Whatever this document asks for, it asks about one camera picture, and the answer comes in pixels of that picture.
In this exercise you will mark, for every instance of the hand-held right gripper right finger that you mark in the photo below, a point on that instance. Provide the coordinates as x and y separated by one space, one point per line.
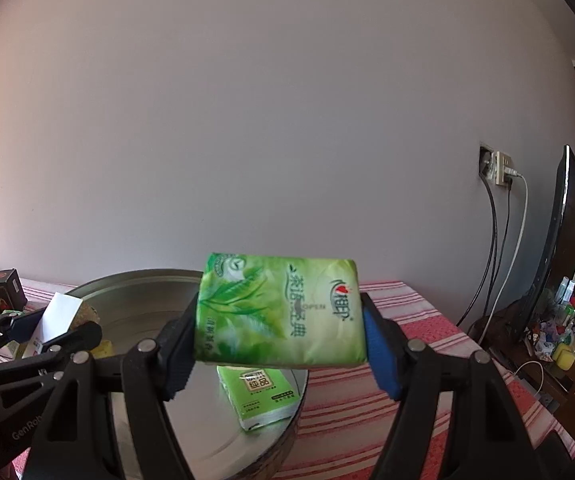
382 355

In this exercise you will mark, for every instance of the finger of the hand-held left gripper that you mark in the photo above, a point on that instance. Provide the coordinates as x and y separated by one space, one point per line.
23 326
42 355

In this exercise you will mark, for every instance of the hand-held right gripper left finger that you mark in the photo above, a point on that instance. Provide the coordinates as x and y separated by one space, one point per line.
181 360

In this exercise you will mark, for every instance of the white packet with red stamp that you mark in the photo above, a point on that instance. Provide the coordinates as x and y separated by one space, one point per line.
57 317

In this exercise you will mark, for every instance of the black box with red label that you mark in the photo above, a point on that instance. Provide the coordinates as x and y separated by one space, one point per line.
6 290

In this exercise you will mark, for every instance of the round metal tin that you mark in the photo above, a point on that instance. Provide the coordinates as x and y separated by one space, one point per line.
132 300

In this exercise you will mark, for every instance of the red white striped tablecloth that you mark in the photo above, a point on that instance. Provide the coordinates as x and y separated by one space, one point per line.
417 340

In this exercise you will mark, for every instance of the dark wooden television stand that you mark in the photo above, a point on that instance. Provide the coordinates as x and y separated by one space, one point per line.
507 325

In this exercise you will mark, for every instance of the yellow green container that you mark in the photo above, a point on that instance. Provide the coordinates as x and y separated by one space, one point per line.
564 355

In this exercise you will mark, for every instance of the black flat screen television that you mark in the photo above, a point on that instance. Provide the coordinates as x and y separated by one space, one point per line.
557 245

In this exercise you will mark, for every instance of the white plug adapter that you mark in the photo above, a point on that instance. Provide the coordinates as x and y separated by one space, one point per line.
503 169

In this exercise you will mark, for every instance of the wall socket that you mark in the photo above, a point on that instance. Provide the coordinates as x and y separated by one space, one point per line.
485 160

